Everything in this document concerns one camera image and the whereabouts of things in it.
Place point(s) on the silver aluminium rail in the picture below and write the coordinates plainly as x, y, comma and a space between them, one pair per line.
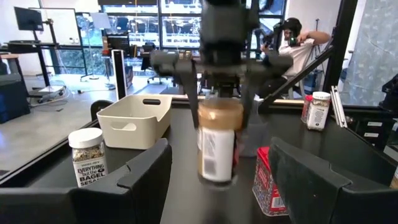
339, 105

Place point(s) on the black monitor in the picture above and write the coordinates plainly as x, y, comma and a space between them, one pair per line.
28, 18

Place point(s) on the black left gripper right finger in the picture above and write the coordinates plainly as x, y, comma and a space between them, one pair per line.
311, 193

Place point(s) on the bagel seasoning jar white lid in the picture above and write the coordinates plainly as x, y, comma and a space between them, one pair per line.
88, 168
317, 115

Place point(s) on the red lidded spice tin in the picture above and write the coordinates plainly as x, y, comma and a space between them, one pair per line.
305, 109
265, 186

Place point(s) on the black rolling stand desk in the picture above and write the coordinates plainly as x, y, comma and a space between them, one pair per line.
31, 46

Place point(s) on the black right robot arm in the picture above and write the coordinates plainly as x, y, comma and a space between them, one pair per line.
390, 93

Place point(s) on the furikake jar brown lid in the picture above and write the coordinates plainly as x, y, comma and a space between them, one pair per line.
217, 155

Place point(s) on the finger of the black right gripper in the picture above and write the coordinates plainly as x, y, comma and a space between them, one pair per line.
250, 93
191, 87

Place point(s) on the black and white tower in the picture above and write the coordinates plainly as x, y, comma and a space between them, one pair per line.
119, 74

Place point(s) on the black drawer cabinet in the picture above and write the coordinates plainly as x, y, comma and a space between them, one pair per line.
360, 129

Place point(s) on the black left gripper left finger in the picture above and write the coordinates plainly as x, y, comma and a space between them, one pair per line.
140, 186

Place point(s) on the dark blue box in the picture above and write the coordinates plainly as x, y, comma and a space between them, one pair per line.
14, 99

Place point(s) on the blue storage crate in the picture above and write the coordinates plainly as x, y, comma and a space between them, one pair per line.
312, 82

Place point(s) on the grey plastic sheet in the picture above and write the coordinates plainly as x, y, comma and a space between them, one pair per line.
373, 46

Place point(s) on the black office chair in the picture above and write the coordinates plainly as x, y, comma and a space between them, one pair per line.
148, 59

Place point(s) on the person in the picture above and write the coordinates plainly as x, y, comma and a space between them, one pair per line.
295, 56

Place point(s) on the white plastic bin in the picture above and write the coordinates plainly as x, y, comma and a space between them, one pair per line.
130, 130

